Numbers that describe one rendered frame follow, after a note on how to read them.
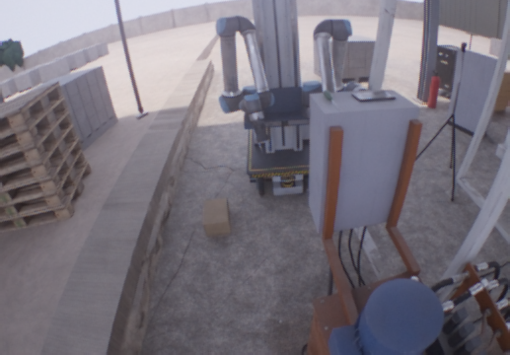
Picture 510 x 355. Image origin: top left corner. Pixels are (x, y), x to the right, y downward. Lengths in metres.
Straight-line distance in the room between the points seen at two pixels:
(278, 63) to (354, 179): 1.40
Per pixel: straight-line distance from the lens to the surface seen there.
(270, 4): 2.26
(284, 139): 2.55
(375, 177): 1.20
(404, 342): 0.67
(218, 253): 2.13
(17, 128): 2.25
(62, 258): 2.19
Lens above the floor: 1.62
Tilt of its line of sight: 32 degrees down
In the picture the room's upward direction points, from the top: 6 degrees counter-clockwise
